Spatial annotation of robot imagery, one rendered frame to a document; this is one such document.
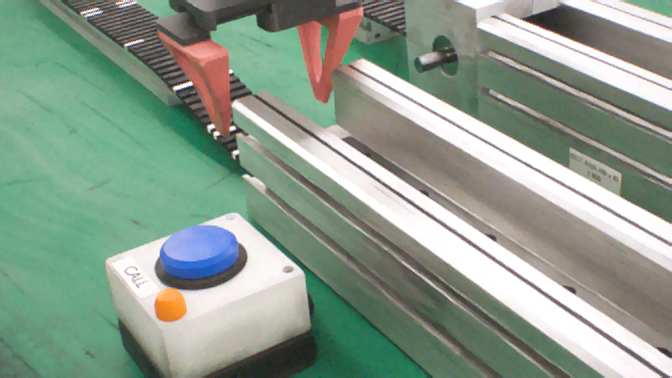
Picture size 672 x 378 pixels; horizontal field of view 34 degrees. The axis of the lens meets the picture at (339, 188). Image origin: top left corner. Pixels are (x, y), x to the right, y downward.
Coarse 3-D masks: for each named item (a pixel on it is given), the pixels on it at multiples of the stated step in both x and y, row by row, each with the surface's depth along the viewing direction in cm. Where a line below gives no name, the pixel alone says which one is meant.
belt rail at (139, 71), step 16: (48, 0) 111; (64, 16) 107; (80, 16) 102; (80, 32) 104; (96, 32) 99; (112, 48) 98; (128, 64) 94; (144, 64) 90; (144, 80) 91; (160, 80) 88; (160, 96) 89; (176, 96) 88
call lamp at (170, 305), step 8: (168, 288) 52; (160, 296) 52; (168, 296) 52; (176, 296) 52; (160, 304) 51; (168, 304) 51; (176, 304) 52; (184, 304) 52; (160, 312) 52; (168, 312) 51; (176, 312) 52; (184, 312) 52; (168, 320) 52
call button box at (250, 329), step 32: (224, 224) 59; (128, 256) 57; (256, 256) 56; (128, 288) 55; (160, 288) 54; (192, 288) 54; (224, 288) 54; (256, 288) 54; (288, 288) 54; (128, 320) 57; (160, 320) 52; (192, 320) 52; (224, 320) 53; (256, 320) 54; (288, 320) 55; (128, 352) 59; (160, 352) 53; (192, 352) 53; (224, 352) 54; (256, 352) 55; (288, 352) 56
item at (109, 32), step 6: (150, 18) 97; (156, 18) 97; (126, 24) 96; (132, 24) 96; (138, 24) 96; (144, 24) 95; (150, 24) 96; (108, 30) 95; (114, 30) 95; (120, 30) 95; (126, 30) 95; (108, 36) 94
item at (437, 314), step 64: (256, 128) 65; (320, 128) 63; (384, 128) 67; (448, 128) 61; (256, 192) 69; (320, 192) 62; (384, 192) 56; (448, 192) 62; (512, 192) 57; (576, 192) 54; (320, 256) 63; (384, 256) 56; (448, 256) 50; (512, 256) 50; (576, 256) 54; (640, 256) 49; (384, 320) 58; (448, 320) 52; (512, 320) 47; (576, 320) 45; (640, 320) 51
